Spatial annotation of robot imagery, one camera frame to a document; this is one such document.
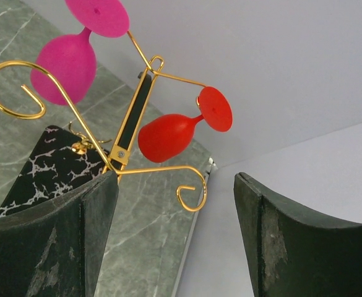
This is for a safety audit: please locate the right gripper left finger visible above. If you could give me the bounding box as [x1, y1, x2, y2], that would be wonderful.
[0, 171, 119, 296]

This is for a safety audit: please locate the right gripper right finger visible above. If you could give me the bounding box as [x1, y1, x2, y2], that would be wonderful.
[234, 173, 362, 296]

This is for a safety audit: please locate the red wine glass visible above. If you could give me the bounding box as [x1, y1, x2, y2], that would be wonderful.
[137, 87, 233, 163]

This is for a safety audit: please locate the magenta wine glass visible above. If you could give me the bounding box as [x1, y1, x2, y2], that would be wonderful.
[36, 0, 129, 103]

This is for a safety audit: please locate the black marbled rack base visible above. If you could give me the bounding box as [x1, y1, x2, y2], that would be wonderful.
[0, 125, 105, 218]

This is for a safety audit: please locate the gold wine glass rack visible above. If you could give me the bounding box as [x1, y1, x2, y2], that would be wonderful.
[0, 29, 208, 213]

